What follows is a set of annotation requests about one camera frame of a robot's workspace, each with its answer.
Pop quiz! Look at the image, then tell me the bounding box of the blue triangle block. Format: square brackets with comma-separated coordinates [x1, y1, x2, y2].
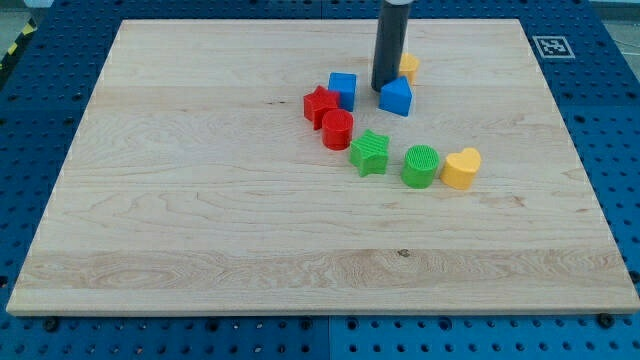
[379, 76, 413, 117]

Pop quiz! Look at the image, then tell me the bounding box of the yellow hexagon block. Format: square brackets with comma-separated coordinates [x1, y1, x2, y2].
[398, 52, 420, 85]

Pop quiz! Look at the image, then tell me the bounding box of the green star block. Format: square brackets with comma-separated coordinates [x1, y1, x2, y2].
[349, 129, 390, 177]

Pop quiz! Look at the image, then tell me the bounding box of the red cylinder block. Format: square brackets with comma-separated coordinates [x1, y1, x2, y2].
[322, 109, 354, 151]

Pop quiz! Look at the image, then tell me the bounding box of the red star block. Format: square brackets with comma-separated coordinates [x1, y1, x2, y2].
[303, 86, 340, 130]

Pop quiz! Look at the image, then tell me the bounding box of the wooden board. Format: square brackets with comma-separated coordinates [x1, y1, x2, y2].
[7, 19, 639, 316]

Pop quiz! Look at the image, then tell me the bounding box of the blue cube block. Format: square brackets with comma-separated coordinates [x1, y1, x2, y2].
[328, 72, 357, 112]

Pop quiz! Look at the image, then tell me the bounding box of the green cylinder block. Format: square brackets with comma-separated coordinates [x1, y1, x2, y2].
[401, 145, 439, 189]

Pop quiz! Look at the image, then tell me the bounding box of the yellow heart block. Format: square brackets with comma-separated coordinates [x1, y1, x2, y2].
[440, 147, 482, 190]

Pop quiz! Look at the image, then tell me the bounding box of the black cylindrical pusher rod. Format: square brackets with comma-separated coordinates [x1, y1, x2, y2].
[371, 0, 413, 92]

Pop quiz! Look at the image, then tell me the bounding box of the white fiducial marker tag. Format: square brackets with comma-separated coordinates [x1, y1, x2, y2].
[532, 35, 575, 59]

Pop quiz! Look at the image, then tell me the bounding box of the yellow black hazard tape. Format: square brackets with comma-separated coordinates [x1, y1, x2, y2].
[1, 18, 38, 72]

